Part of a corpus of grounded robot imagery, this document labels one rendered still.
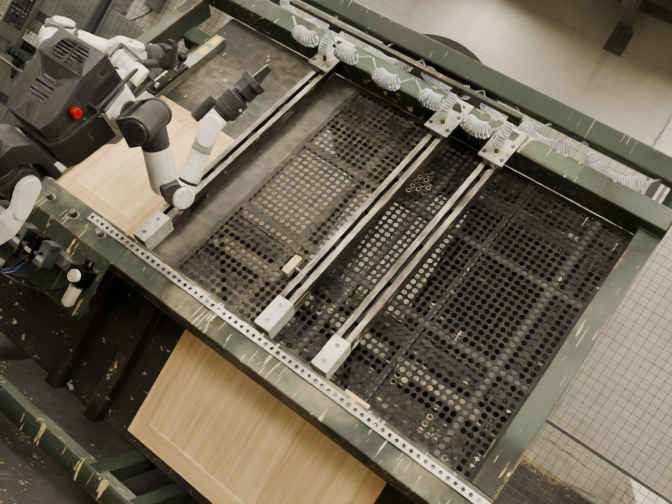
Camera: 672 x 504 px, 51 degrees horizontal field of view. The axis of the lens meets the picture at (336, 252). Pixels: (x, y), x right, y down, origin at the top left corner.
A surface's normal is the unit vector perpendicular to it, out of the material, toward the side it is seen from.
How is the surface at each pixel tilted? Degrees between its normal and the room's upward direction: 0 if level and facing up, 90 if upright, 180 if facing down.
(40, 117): 82
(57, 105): 82
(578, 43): 90
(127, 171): 57
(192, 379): 90
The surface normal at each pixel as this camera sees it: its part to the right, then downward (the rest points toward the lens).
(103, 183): -0.01, -0.53
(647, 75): -0.33, -0.08
